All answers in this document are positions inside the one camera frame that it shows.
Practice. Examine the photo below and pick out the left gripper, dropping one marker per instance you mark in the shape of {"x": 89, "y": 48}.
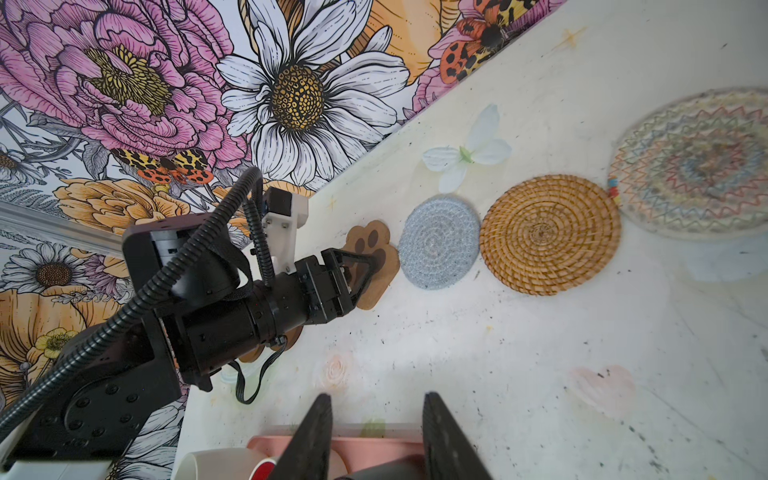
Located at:
{"x": 207, "y": 338}

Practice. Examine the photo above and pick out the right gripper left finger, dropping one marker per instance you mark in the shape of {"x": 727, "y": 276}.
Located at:
{"x": 307, "y": 456}

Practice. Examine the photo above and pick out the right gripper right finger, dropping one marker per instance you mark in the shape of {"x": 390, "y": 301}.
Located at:
{"x": 448, "y": 452}

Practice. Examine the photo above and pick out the paw shaped cork coaster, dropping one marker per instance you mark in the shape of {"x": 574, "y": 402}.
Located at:
{"x": 374, "y": 240}

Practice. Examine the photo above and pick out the grey woven round coaster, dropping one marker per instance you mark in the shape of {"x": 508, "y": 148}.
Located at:
{"x": 440, "y": 242}

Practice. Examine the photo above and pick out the rattan woven round coaster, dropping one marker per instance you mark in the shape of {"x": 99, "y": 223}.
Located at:
{"x": 550, "y": 234}

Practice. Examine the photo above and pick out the multicolour woven round coaster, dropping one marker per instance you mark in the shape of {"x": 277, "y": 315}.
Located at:
{"x": 696, "y": 169}

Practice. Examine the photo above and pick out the glossy brown round coaster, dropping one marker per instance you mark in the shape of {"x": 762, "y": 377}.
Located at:
{"x": 287, "y": 340}

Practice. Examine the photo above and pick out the dark brown round coaster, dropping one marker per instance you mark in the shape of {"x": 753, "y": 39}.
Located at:
{"x": 253, "y": 355}

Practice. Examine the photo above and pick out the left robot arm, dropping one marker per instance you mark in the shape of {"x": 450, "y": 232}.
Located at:
{"x": 206, "y": 293}

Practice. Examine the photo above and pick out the black mug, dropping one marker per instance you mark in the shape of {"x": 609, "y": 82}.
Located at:
{"x": 406, "y": 468}

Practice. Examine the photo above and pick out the red inside white mug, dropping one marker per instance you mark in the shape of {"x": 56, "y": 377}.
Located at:
{"x": 264, "y": 469}

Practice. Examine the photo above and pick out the pink tray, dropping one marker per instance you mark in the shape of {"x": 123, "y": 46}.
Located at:
{"x": 348, "y": 454}

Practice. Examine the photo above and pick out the white mug off tray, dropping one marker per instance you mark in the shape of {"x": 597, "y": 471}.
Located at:
{"x": 219, "y": 464}

